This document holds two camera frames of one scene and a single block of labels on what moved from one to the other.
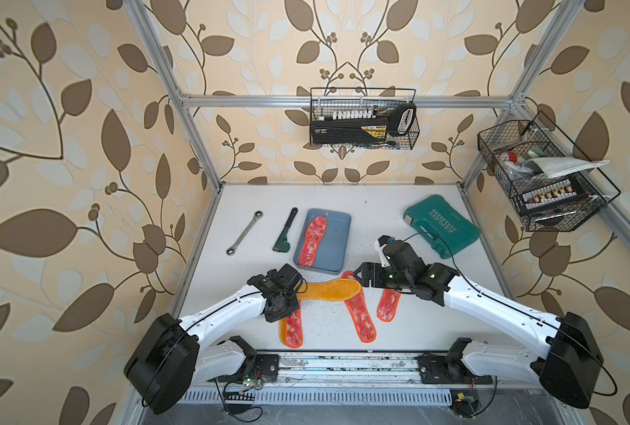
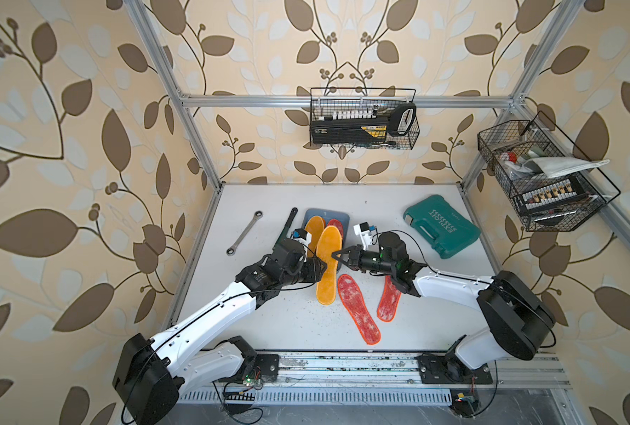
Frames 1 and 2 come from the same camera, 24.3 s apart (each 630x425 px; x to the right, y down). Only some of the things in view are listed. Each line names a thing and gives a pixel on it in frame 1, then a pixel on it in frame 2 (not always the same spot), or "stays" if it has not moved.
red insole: x=387 y=305 stays
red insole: x=360 y=312 stays
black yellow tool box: x=349 y=130 stays
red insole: x=314 y=237 -> x=338 y=224
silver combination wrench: x=231 y=251 stays
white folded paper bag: x=557 y=166 stays
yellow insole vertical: x=281 y=330 -> x=328 y=242
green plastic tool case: x=448 y=229 stays
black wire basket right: x=549 y=182 stays
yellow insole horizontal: x=330 y=290 -> x=315 y=226
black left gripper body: x=292 y=305 -> x=311 y=273
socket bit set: x=557 y=194 stays
